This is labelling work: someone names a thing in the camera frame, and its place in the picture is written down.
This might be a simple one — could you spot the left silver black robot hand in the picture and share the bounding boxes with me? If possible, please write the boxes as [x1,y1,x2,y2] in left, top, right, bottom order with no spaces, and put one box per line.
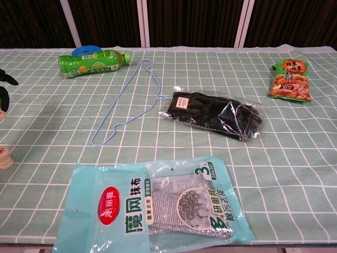
[0,69,19,113]

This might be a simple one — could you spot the blue round plastic disc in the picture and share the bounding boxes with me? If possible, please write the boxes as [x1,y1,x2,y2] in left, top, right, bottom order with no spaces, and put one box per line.
[71,45,102,56]

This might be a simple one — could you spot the green white checkered tablecloth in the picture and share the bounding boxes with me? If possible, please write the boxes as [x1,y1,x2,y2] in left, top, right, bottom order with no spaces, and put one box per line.
[0,43,337,248]

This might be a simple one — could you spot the green tea plastic bottle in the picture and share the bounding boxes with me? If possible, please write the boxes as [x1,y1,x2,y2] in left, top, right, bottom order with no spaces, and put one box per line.
[58,48,132,79]

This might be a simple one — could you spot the teal cleaning cloth package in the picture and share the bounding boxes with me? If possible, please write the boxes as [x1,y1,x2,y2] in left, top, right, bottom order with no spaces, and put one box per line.
[51,155,256,253]

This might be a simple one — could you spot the black gloves in clear bag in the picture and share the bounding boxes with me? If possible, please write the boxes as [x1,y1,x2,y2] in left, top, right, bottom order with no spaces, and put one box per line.
[157,85,266,143]

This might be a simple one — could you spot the green orange snack bag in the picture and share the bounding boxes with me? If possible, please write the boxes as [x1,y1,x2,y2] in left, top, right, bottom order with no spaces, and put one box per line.
[267,58,313,103]

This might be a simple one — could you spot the white partition post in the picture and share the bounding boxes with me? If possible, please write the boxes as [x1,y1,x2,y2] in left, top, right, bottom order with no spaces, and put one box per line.
[136,0,151,48]
[59,0,82,48]
[233,0,256,48]

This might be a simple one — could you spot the light blue wire hanger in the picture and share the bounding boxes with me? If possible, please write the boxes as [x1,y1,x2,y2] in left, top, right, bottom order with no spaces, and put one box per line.
[91,59,172,146]

